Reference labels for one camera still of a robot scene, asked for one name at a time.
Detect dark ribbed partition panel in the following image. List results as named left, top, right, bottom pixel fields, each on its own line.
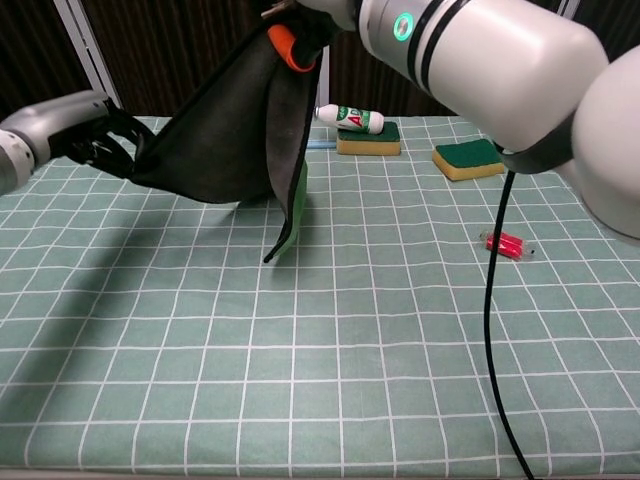
left=572, top=0, right=640, bottom=59
left=0, top=0, right=101, bottom=124
left=328, top=27, right=464, bottom=117
left=82, top=0, right=274, bottom=121

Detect yellow and green sponge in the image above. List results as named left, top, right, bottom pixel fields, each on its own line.
left=431, top=138, right=507, bottom=182
left=335, top=121, right=403, bottom=157

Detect white bottle green label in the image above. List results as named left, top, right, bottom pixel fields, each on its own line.
left=313, top=103, right=385, bottom=135

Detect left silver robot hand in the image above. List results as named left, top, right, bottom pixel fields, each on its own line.
left=2, top=90, right=156, bottom=181

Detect white partition post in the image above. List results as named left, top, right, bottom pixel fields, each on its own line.
left=53, top=0, right=125, bottom=117
left=310, top=42, right=331, bottom=119

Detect green checked tablecloth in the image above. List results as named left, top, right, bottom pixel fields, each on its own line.
left=0, top=115, right=640, bottom=476

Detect red candy clear wrapper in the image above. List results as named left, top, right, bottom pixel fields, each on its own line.
left=478, top=229, right=536, bottom=262

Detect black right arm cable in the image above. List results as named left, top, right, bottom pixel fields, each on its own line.
left=482, top=169, right=537, bottom=480

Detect green and black cloth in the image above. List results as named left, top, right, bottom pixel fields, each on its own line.
left=130, top=14, right=331, bottom=265

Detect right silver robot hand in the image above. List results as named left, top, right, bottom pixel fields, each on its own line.
left=262, top=0, right=361, bottom=73

